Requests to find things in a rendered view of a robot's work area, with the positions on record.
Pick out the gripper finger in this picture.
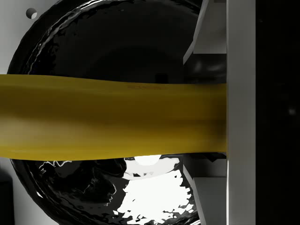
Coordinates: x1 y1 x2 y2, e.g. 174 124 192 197
183 0 228 84
183 153 228 225

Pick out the banana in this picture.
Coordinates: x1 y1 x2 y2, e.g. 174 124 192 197
0 74 228 162

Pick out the black plate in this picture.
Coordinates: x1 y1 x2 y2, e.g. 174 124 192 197
6 0 205 225

